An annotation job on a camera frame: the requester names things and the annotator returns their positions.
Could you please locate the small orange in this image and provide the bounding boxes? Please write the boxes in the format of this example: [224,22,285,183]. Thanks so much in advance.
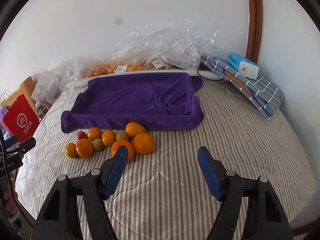
[87,127,102,141]
[65,143,78,158]

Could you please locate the large orange front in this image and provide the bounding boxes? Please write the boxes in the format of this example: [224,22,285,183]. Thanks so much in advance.
[111,140,135,163]

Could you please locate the small red apple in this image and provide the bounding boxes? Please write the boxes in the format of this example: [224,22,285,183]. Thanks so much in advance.
[76,131,87,140]

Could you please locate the small orange top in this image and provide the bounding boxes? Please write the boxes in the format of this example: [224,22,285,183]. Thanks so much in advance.
[87,127,102,141]

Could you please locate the large round orange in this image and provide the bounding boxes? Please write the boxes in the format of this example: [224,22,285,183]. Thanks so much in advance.
[133,133,155,155]

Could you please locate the oval orange fruit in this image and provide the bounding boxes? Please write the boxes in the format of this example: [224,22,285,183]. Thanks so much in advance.
[125,122,146,138]

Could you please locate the person's left hand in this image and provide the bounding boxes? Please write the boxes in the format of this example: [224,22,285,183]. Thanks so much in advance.
[3,182,18,215]

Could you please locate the red paper shopping bag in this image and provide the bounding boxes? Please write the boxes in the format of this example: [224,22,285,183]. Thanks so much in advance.
[2,94,40,142]

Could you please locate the orange left large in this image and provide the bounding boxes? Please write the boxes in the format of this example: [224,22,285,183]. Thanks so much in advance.
[76,138,94,158]

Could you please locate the small green fruit left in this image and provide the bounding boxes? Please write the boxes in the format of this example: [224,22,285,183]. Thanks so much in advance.
[93,138,104,151]

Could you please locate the plastic drink bottle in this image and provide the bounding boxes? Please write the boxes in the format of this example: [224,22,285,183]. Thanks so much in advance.
[35,101,49,120]

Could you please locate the orange middle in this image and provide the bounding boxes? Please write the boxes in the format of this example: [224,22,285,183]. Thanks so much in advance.
[101,129,116,147]

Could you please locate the cardboard box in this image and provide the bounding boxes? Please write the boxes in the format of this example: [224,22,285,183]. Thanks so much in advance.
[1,76,36,112]

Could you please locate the white plastic bag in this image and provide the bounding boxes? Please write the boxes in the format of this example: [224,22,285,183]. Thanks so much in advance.
[31,67,66,105]

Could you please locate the clear plastic bag left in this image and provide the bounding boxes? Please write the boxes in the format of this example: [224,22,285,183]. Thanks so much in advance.
[60,57,107,95]

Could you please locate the purple towel over tray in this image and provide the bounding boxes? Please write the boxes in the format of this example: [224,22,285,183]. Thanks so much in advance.
[61,72,204,133]

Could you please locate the blue checkered folded cloth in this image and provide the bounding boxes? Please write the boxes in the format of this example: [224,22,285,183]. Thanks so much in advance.
[201,56,284,119]

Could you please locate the blue white tissue box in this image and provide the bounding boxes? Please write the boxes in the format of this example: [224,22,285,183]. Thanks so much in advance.
[228,53,259,80]

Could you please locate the clear plastic bag of fruit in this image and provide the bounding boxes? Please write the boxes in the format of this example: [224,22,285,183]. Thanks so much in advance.
[111,19,227,70]

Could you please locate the brown wooden door frame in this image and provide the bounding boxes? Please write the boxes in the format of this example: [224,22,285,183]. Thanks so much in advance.
[246,0,263,63]

